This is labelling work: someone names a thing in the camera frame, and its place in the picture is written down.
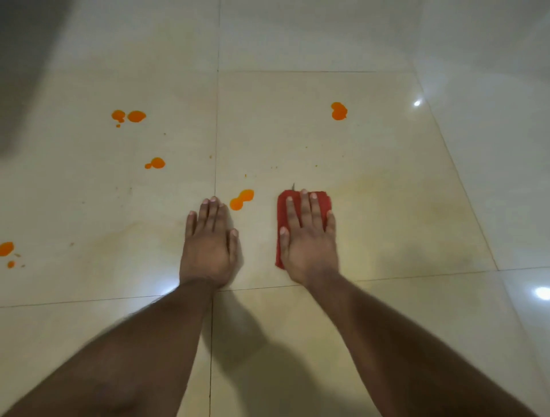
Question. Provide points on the person's right hand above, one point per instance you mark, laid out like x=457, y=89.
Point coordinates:
x=309, y=249

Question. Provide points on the person's right forearm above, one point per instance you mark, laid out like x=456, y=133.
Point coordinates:
x=408, y=356

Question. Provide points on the red cloth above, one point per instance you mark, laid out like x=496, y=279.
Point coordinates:
x=281, y=215

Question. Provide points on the orange liquid spill drops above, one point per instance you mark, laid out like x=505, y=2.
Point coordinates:
x=136, y=116

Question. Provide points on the cream tiled floor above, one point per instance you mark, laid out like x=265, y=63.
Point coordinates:
x=386, y=193

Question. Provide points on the person's left hand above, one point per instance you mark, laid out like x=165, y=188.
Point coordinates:
x=208, y=253

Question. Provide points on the person's left forearm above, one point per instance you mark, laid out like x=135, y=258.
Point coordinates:
x=120, y=361

